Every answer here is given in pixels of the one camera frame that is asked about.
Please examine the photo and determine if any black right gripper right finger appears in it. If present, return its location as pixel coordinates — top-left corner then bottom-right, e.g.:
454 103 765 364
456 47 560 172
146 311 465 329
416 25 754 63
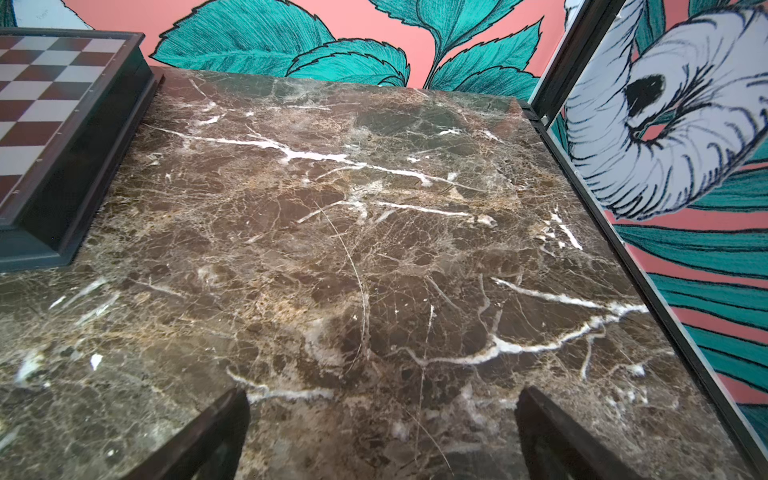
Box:
515 386 641 479

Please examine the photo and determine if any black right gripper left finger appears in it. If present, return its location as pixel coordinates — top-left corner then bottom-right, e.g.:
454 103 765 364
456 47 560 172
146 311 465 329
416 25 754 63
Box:
125 388 250 479

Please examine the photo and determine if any red white chess board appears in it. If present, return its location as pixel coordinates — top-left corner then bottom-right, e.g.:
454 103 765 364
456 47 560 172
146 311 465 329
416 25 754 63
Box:
1 27 163 272

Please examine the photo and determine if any black frame post right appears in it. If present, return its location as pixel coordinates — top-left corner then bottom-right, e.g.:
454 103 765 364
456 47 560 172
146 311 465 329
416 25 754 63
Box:
532 1 767 478

